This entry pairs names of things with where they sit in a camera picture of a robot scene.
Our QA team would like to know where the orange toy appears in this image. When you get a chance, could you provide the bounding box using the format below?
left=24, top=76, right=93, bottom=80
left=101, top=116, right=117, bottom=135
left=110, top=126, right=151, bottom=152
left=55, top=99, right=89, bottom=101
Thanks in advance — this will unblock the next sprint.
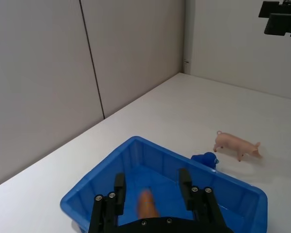
left=136, top=186, right=161, bottom=219

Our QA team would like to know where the small blue toy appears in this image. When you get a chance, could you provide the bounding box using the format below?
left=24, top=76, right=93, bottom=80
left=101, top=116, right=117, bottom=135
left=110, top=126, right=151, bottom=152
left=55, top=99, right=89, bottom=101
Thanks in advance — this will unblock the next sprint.
left=190, top=151, right=220, bottom=170

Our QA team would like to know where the pink toy pig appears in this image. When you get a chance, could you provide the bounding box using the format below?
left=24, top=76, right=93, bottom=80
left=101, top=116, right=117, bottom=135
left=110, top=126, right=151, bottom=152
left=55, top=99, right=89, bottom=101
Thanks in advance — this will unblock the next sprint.
left=213, top=130, right=263, bottom=162

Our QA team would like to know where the blue plastic bin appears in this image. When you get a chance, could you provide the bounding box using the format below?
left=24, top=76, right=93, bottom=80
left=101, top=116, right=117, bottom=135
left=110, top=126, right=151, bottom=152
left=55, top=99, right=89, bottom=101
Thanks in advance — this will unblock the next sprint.
left=60, top=135, right=268, bottom=233

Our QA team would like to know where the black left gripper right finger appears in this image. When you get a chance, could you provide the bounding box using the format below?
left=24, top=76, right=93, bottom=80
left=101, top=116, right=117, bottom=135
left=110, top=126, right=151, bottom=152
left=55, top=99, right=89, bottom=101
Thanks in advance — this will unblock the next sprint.
left=178, top=168, right=227, bottom=230

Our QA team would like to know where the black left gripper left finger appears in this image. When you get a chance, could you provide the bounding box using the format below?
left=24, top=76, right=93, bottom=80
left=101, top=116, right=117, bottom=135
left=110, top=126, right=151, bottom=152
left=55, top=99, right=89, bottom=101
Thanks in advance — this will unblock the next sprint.
left=89, top=172, right=126, bottom=233

